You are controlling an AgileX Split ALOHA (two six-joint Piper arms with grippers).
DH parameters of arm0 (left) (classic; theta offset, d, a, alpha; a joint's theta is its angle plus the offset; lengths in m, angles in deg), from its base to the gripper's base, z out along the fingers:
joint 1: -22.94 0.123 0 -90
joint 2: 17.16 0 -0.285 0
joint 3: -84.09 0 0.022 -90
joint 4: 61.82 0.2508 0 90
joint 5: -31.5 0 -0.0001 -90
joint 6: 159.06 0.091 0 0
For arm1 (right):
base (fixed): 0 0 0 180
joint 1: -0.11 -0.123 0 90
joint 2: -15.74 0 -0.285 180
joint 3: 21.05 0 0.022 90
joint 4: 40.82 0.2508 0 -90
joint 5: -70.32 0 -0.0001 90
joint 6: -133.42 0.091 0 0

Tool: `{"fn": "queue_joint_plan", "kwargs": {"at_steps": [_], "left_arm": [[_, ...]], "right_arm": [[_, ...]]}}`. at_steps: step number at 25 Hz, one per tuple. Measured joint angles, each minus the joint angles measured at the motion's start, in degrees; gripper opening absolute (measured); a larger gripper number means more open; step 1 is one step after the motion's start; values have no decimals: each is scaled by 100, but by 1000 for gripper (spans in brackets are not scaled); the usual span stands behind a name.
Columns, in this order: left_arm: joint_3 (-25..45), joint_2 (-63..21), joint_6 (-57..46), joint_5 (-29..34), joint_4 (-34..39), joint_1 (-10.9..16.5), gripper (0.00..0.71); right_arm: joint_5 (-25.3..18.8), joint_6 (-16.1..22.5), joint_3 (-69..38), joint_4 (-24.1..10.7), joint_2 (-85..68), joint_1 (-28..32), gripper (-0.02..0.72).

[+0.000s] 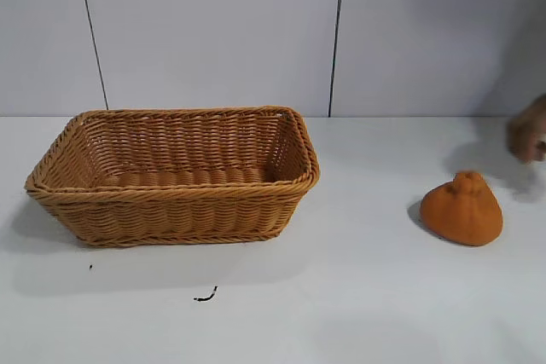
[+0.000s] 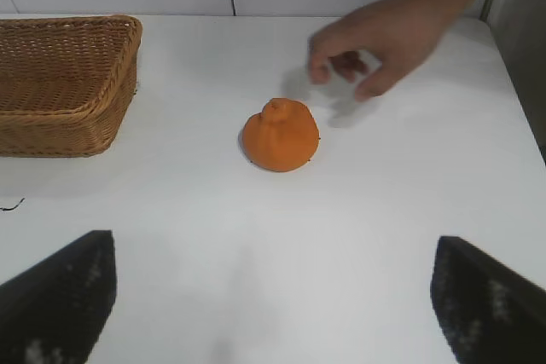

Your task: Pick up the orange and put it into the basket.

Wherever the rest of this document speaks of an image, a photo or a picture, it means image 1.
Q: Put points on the brown woven wicker basket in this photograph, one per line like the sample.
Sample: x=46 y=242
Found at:
x=170 y=210

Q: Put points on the curved black scrap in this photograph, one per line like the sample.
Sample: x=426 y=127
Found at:
x=208 y=296

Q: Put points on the orange fabric toy fruit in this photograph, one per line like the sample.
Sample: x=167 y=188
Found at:
x=462 y=219

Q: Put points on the person's bare hand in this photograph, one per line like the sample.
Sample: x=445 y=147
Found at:
x=529 y=134

